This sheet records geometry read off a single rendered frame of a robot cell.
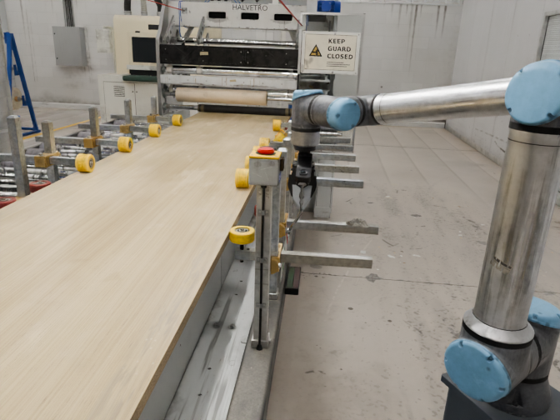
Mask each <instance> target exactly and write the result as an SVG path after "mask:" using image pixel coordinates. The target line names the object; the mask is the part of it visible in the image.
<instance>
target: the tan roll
mask: <svg viewBox="0 0 560 420"><path fill-rule="evenodd" d="M165 94H166V96H176V100H177V101H178V102H191V103H226V104H243V105H260V106H267V104H268V101H282V102H291V101H292V100H293V98H292V97H267V91H250V90H232V89H213V88H195V87H177V88H176V92H166V93H165Z"/></svg>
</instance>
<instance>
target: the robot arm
mask: <svg viewBox="0 0 560 420"><path fill-rule="evenodd" d="M507 115H511V117H510V122H509V126H508V129H509V134H508V138H507V146H506V150H505V154H504V159H503V163H502V171H501V176H500V180H499V184H498V189H497V196H496V201H495V205H494V209H493V214H492V221H491V226H490V230H489V234H488V239H487V246H486V252H485V256H484V260H483V265H482V272H481V277H480V281H479V285H478V290H477V297H476V302H475V306H474V307H472V308H470V309H468V310H467V311H466V312H465V313H464V314H463V318H462V326H461V332H460V335H459V337H458V339H457V340H454V341H452V342H451V343H450V344H449V346H448V347H447V349H446V351H445V353H444V356H445V357H444V364H445V368H446V370H447V374H448V375H449V377H450V378H451V379H452V381H453V383H456V384H457V387H458V388H459V389H460V390H461V391H462V392H463V393H465V394H467V395H468V396H469V397H470V398H473V399H476V400H478V401H481V402H486V403H488V404H490V405H491V406H493V407H495V408H496V409H498V410H500V411H503V412H505V413H508V414H512V415H514V416H519V417H524V418H535V417H539V416H542V415H543V414H545V413H547V412H548V410H549V408H550V406H551V402H552V394H551V391H550V386H549V381H548V376H549V373H550V369H551V366H552V363H553V357H554V353H555V350H556V347H557V344H558V338H559V334H560V310H559V309H558V308H557V307H555V306H553V305H552V304H551V303H549V302H546V301H544V300H542V299H540V298H537V297H534V296H533V294H534V290H535V287H536V283H537V280H538V273H539V269H540V266H541V262H542V259H543V253H544V249H545V245H546V241H547V238H548V232H549V228H550V225H551V221H552V217H553V211H554V208H555V204H556V201H557V196H558V190H559V187H560V60H557V59H546V60H542V61H539V62H533V63H530V64H528V65H527V66H525V67H523V68H522V69H520V70H519V71H518V72H517V73H516V74H515V75H514V76H513V77H509V78H503V79H496V80H489V81H483V82H470V83H464V84H458V85H451V86H445V87H432V88H425V89H418V90H412V91H406V92H393V93H379V94H372V95H364V96H347V97H334V96H328V95H323V90H317V89H316V90H296V91H294V92H293V95H292V125H291V132H289V135H292V136H291V144H293V149H294V150H297V151H299V153H298V155H297V160H293V163H292V168H291V171H292V174H289V175H288V176H289V179H288V184H287V185H288V189H289V191H290V193H291V196H292V200H293V201H294V203H295V205H296V207H297V209H298V210H299V211H301V210H302V209H303V210H304V208H305V207H306V206H307V205H308V203H309V201H310V199H311V198H312V196H313V194H314V192H315V190H316V187H317V176H314V172H315V169H314V168H315V162H313V154H312V153H310V152H311V151H315V150H316V146H317V145H318V144H319V141H320V127H325V128H332V129H335V130H338V131H348V130H351V129H353V128H354V127H361V126H375V125H383V124H387V123H407V122H420V121H432V120H445V119H458V118H482V117H494V116H507ZM299 183H306V184H307V185H306V186H304V187H303V193H304V196H303V198H302V206H301V203H300V196H299V193H300V192H301V187H300V186H299V185H298V184H299Z"/></svg>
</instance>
